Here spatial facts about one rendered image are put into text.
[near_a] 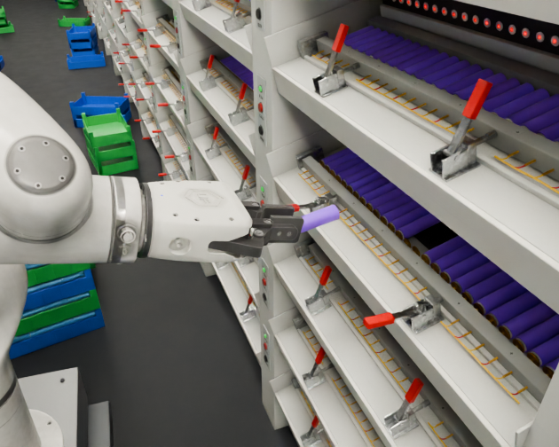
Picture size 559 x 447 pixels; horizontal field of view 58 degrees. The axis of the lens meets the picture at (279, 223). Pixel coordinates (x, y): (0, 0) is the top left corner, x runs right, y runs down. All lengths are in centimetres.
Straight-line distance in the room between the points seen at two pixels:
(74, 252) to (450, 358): 40
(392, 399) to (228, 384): 81
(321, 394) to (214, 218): 64
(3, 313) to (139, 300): 109
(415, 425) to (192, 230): 45
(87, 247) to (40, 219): 8
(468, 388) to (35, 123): 47
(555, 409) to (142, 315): 149
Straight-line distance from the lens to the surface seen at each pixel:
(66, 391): 111
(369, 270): 70
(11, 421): 92
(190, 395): 153
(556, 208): 48
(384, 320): 59
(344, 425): 102
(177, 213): 48
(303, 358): 111
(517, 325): 61
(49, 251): 47
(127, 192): 48
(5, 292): 79
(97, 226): 47
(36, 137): 41
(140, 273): 198
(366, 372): 83
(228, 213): 50
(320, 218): 58
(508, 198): 49
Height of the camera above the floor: 118
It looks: 33 degrees down
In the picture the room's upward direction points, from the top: straight up
